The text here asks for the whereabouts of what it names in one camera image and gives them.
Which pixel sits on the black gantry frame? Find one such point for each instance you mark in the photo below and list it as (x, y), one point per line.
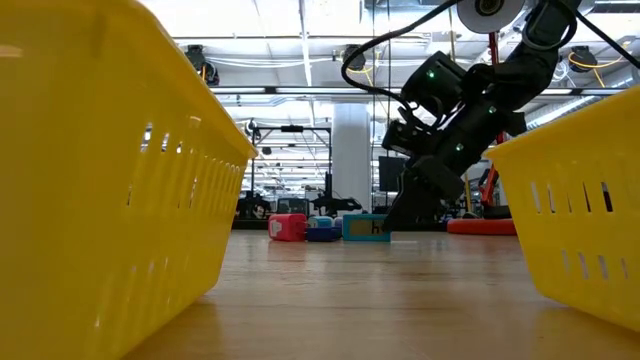
(292, 129)

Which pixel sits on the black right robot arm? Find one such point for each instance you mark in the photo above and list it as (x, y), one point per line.
(530, 65)

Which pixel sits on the pink cube charger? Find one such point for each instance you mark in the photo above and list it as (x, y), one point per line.
(292, 229)

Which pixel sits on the black monitor screen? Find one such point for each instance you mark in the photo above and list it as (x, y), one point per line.
(390, 175)

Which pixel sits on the yellow plastic basket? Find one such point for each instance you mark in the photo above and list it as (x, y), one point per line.
(575, 240)
(100, 200)

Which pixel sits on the white round pillar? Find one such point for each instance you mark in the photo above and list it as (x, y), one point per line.
(352, 160)

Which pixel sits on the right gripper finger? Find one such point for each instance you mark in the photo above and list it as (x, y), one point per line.
(407, 210)

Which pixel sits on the purple cube charger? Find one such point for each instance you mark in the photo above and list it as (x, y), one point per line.
(338, 223)

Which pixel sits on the navy blue eraser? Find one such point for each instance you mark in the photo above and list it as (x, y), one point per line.
(324, 235)

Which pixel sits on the dark background box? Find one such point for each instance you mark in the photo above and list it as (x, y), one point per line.
(292, 206)

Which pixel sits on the black background robot arm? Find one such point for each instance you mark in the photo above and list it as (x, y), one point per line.
(252, 207)
(335, 205)

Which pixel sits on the teal eraser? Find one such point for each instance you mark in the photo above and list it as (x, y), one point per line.
(362, 228)

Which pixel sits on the light blue cube charger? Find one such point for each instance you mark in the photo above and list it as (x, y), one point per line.
(322, 222)

